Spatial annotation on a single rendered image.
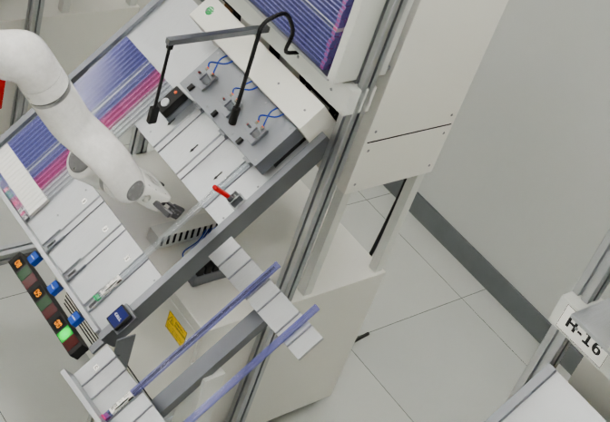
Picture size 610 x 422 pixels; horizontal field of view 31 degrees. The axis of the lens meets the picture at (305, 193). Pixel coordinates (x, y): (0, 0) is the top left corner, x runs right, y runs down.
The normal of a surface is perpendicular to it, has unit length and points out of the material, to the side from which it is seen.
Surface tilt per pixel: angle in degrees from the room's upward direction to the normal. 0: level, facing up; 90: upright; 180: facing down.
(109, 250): 45
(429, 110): 90
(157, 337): 90
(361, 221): 0
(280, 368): 90
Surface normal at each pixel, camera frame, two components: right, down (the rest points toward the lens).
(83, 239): -0.34, -0.40
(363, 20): 0.58, 0.62
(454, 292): 0.28, -0.76
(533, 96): -0.77, 0.19
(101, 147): 0.35, -0.16
